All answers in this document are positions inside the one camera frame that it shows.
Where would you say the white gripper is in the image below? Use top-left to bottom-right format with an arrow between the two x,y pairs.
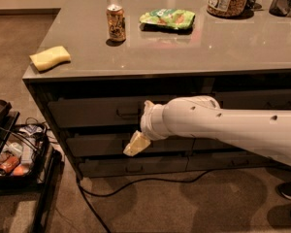
123,100 -> 171,156

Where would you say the orange soda can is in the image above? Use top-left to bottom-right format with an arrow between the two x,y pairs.
106,4 -> 126,42

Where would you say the black floor cable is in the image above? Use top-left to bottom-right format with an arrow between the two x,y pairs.
75,166 -> 217,233

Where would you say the black cart with clutter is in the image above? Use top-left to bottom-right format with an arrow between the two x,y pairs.
0,100 -> 62,233

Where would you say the grey drawer cabinet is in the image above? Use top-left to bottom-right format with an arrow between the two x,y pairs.
23,0 -> 291,178

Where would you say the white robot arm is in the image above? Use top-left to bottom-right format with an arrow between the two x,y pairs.
123,96 -> 291,166

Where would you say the grey drawer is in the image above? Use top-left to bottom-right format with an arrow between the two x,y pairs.
186,150 -> 278,171
213,89 -> 291,110
47,94 -> 178,129
193,139 -> 234,150
66,133 -> 193,157
79,154 -> 188,178

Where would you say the large nut jar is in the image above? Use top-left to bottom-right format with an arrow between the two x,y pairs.
206,0 -> 252,18

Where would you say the yellow sponge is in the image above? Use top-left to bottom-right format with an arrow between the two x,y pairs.
29,46 -> 71,72

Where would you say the green chip bag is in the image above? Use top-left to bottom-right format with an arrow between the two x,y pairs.
140,9 -> 195,30

